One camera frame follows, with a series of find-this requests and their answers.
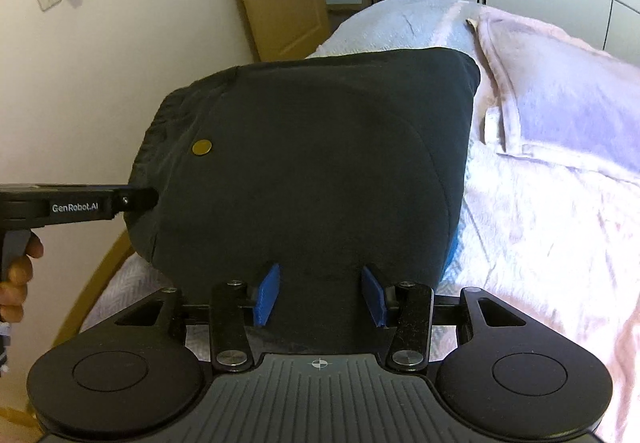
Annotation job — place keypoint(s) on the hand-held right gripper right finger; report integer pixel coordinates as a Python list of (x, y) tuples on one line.
[(372, 295)]

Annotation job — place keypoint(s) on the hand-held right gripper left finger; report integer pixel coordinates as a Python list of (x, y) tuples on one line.
[(267, 295)]

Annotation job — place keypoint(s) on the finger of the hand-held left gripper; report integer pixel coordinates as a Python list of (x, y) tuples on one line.
[(137, 199)]

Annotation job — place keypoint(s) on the black pants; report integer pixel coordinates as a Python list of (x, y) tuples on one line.
[(310, 163)]

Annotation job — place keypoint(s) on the person's left hand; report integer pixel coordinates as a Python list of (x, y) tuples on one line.
[(15, 295)]

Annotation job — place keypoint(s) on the purple fuzzy blanket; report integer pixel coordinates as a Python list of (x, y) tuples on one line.
[(565, 88)]

